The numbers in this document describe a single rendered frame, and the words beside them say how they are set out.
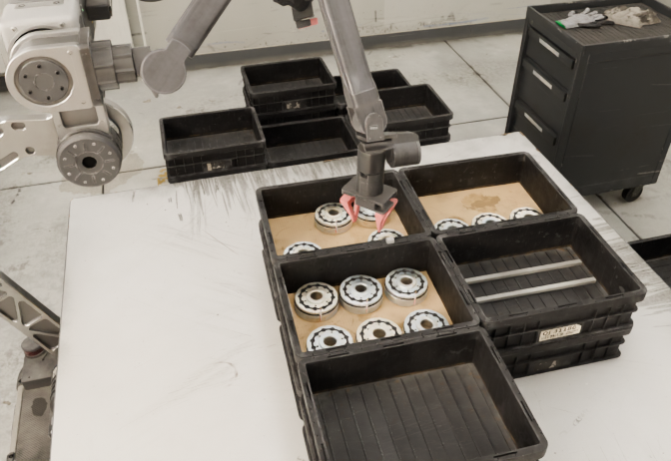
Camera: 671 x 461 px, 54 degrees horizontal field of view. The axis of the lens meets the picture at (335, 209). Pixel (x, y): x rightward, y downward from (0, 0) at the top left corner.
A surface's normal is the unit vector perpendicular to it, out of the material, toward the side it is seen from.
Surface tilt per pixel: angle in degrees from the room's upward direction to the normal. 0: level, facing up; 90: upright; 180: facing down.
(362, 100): 66
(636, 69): 90
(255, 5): 90
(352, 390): 0
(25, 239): 0
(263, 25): 90
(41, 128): 90
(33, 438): 0
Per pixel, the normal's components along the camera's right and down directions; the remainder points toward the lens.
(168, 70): 0.24, 0.22
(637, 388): 0.00, -0.79
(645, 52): 0.26, 0.59
